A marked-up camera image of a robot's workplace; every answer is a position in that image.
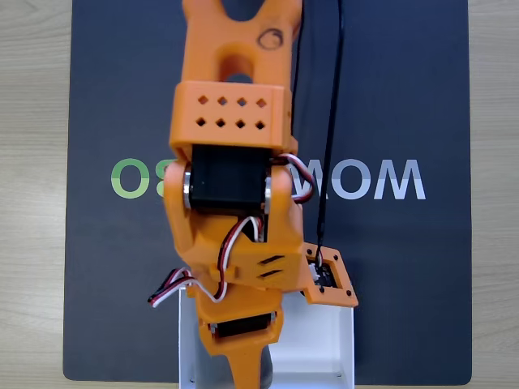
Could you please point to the grey square USB hub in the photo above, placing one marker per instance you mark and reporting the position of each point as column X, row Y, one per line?
column 266, row 368

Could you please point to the white cardboard box bin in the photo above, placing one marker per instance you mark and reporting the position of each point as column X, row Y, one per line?
column 316, row 344

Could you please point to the dark grey WOWROBO mat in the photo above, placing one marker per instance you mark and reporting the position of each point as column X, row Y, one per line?
column 405, row 101

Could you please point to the orange camera mount box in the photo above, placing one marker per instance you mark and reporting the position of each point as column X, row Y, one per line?
column 340, row 296

